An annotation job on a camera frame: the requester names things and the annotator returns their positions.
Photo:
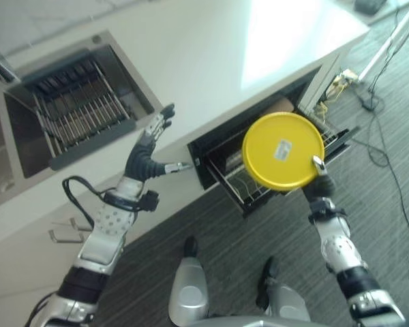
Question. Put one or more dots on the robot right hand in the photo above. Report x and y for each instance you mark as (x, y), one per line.
(322, 187)

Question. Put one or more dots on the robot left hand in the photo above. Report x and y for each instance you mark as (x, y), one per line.
(141, 160)

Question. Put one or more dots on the yellow round plate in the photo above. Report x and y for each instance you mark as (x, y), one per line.
(266, 153)

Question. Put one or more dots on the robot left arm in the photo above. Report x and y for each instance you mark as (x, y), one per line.
(105, 231)

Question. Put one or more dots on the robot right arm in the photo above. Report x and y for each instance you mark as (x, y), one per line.
(334, 245)

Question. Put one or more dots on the black built-in dishwasher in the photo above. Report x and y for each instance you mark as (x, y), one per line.
(196, 153)

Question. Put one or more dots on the brown object inside dishwasher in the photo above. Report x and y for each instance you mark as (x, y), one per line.
(283, 104)

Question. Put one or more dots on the dark roll-up sink rack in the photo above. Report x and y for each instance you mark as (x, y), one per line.
(82, 112)

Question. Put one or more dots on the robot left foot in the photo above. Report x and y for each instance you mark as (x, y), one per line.
(191, 245)

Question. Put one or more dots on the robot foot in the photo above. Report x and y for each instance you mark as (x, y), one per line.
(267, 279)
(191, 245)

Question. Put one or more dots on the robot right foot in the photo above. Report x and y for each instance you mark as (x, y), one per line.
(267, 279)

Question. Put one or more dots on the white power strip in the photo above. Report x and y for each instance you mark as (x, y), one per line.
(349, 75)

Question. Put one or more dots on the stainless steel sink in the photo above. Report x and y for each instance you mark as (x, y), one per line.
(24, 143)

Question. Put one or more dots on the robot right leg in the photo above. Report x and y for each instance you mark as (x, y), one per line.
(286, 303)

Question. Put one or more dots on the robot leg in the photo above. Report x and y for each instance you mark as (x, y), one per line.
(187, 289)
(286, 303)

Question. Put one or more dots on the round sink hole cover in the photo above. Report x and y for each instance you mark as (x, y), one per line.
(96, 39)

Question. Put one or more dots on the robot left leg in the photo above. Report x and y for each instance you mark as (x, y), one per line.
(187, 289)

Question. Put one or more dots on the white kitchen counter cabinet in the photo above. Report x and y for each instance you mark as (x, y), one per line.
(37, 265)

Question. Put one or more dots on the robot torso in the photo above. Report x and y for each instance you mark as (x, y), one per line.
(252, 322)

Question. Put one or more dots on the white stand pole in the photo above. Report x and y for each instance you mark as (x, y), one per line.
(388, 44)

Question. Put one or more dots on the chrome faucet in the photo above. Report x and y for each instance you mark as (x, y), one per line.
(0, 68)

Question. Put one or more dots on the dark object on counter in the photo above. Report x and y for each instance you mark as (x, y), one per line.
(366, 5)

